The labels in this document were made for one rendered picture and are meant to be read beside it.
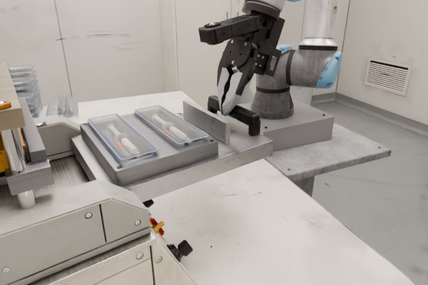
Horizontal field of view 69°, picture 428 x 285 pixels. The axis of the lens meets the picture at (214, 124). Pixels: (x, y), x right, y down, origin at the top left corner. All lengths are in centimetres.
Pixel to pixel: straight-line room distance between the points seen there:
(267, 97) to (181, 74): 166
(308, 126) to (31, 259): 87
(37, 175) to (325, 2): 87
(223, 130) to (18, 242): 33
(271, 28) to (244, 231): 41
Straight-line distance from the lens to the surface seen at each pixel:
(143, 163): 44
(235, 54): 60
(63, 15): 288
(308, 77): 100
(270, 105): 106
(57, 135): 62
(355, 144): 115
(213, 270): 62
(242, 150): 52
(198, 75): 270
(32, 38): 291
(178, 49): 260
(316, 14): 101
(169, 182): 46
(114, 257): 41
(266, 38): 63
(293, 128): 103
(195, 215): 73
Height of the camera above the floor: 121
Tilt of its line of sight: 22 degrees down
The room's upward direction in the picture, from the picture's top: straight up
